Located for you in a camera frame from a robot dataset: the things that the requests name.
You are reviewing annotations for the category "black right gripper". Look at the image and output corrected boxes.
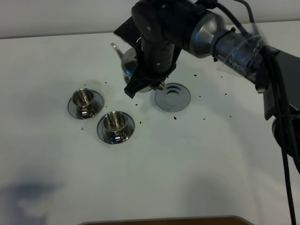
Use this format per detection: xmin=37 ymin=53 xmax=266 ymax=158
xmin=114 ymin=0 xmax=202 ymax=98

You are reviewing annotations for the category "stainless steel teapot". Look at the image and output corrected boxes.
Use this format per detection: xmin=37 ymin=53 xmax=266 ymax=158
xmin=110 ymin=42 xmax=155 ymax=94

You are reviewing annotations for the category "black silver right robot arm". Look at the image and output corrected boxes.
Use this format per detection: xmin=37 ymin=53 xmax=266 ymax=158
xmin=114 ymin=0 xmax=300 ymax=167

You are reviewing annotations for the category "steel teapot saucer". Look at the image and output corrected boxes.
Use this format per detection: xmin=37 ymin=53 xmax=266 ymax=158
xmin=155 ymin=82 xmax=191 ymax=113

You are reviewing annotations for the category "far steel cup saucer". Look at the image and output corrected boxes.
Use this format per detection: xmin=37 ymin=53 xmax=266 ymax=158
xmin=67 ymin=90 xmax=104 ymax=120

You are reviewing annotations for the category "steel cup saucer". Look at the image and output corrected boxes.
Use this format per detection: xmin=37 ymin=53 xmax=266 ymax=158
xmin=97 ymin=112 xmax=135 ymax=145
xmin=67 ymin=90 xmax=104 ymax=120

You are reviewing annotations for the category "near steel teacup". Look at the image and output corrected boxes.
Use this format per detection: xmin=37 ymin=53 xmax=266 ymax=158
xmin=103 ymin=111 xmax=128 ymax=144

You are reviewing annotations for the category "steel teacup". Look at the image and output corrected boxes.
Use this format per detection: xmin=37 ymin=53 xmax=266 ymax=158
xmin=103 ymin=111 xmax=128 ymax=144
xmin=71 ymin=88 xmax=95 ymax=117

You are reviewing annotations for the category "far steel teacup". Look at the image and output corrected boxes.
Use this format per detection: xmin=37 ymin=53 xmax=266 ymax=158
xmin=71 ymin=88 xmax=95 ymax=117

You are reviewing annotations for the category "near steel cup saucer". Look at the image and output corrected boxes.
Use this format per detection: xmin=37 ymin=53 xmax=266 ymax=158
xmin=97 ymin=112 xmax=135 ymax=145

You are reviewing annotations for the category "black right camera cable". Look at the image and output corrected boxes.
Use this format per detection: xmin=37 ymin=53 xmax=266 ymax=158
xmin=217 ymin=0 xmax=298 ymax=225

